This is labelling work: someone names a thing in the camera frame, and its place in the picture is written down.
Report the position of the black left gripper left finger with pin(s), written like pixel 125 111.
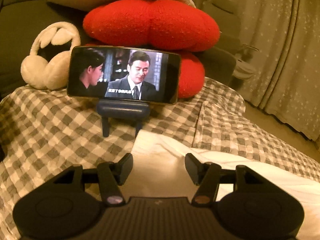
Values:
pixel 112 175

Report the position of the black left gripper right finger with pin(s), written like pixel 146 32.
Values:
pixel 204 175

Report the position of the black phone stand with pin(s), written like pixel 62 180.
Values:
pixel 121 109

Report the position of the grey white checkered bedspread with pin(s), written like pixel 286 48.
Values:
pixel 44 133

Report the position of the lower red puffy cushion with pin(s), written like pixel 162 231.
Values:
pixel 191 75

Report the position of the red puffy cushion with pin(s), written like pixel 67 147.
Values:
pixel 191 75
pixel 163 24

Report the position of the smartphone showing video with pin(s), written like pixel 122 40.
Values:
pixel 123 73

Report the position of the dark green sofa armrest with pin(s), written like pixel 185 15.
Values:
pixel 218 64

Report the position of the cream plush toy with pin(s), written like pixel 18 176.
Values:
pixel 47 65

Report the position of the upper red puffy cushion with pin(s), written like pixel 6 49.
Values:
pixel 163 24

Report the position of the white swivel office chair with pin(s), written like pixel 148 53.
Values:
pixel 225 13

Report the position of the grey star pattern curtain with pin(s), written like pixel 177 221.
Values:
pixel 285 34

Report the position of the dark green sofa backrest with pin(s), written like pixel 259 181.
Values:
pixel 21 22

